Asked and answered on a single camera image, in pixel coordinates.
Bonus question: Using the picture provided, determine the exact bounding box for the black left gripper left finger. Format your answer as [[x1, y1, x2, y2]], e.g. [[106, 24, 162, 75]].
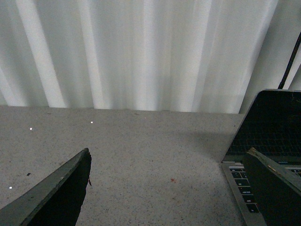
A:
[[0, 148, 92, 226]]

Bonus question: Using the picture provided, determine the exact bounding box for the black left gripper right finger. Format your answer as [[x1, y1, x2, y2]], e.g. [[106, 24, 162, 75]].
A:
[[242, 148, 301, 226]]

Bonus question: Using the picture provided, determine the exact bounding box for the grey laptop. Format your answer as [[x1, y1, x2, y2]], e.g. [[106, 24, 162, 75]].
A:
[[222, 89, 301, 226]]

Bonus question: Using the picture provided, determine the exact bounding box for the white curtain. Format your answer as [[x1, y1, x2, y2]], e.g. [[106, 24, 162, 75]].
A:
[[0, 0, 301, 113]]

